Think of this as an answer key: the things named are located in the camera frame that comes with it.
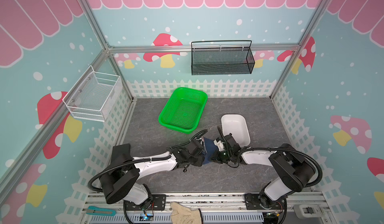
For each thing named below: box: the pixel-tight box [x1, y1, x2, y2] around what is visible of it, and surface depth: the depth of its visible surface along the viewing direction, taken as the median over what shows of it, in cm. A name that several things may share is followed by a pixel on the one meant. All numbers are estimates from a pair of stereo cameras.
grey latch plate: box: [293, 204, 325, 218], surface depth 71 cm
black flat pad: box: [110, 143, 133, 167], surface depth 94 cm
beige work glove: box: [170, 202, 203, 224], surface depth 72 cm
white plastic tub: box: [221, 114, 251, 148], surface depth 104 cm
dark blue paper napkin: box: [202, 137, 219, 165], surface depth 93 cm
